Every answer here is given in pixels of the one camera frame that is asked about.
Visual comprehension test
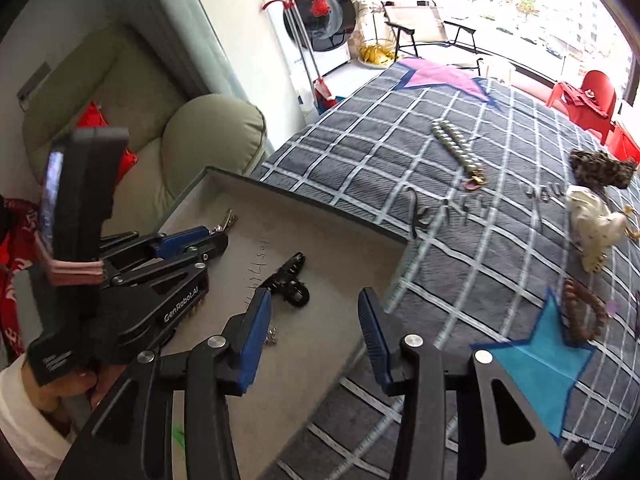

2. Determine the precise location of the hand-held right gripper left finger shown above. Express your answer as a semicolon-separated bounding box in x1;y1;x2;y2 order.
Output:
55;287;273;480

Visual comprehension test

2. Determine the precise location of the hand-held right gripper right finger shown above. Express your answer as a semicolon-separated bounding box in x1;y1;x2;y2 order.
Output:
357;287;573;480

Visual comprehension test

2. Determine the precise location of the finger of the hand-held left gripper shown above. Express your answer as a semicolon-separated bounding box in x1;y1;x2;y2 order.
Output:
105;237;231;289
99;225;215;263

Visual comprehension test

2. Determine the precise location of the silver alligator clip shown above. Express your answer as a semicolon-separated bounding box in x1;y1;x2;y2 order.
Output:
209;208;239;236

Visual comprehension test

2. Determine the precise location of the black hair clip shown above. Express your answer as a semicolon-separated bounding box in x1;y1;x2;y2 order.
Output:
257;251;311;307

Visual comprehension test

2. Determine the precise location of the grey jewelry tray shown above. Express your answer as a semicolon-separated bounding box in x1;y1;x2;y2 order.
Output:
155;166;417;480

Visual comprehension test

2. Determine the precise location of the person's left forearm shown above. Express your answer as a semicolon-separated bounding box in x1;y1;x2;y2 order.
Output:
0;354;78;480

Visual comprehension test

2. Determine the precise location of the gold jewelry piece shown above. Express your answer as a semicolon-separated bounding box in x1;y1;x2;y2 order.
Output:
621;204;640;242

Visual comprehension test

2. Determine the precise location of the person's left hand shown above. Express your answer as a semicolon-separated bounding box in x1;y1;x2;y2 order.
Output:
47;365;110;411

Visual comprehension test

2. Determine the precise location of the red printed cloth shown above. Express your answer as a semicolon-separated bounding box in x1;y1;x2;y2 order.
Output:
0;196;52;357

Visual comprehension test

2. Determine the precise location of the beige sofa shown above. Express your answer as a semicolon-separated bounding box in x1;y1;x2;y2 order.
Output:
20;22;269;243

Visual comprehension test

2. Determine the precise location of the red patterned cushion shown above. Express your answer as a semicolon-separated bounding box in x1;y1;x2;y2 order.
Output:
74;101;139;182

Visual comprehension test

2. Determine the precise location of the red mop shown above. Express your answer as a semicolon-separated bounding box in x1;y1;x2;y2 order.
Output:
259;0;339;109

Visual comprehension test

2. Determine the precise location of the beige hair claw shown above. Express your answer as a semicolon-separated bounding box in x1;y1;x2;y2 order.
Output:
566;185;629;274

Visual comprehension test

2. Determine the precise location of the white washing machine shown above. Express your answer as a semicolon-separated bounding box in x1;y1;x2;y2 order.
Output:
259;0;362;79

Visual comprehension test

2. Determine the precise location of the yellow floor ornament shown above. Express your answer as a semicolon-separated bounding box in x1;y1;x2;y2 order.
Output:
359;41;397;69

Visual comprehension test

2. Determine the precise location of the leopard print scrunchie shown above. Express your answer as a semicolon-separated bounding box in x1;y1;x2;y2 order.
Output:
569;148;637;192

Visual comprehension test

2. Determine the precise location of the white stool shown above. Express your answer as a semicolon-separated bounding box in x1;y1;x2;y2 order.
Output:
476;56;517;87

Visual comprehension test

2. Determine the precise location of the black folding chair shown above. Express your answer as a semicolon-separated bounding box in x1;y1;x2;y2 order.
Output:
379;0;479;62

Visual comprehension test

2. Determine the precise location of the red plastic stool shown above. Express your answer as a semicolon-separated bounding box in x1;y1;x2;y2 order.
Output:
606;119;640;162

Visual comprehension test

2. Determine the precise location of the red plastic chair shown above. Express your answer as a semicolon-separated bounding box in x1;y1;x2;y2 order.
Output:
546;69;619;147

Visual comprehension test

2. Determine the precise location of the thin chain necklace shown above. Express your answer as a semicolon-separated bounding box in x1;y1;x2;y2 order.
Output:
244;236;269;312

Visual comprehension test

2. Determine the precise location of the brown bead bracelet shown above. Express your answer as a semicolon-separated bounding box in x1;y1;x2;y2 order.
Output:
561;279;609;347

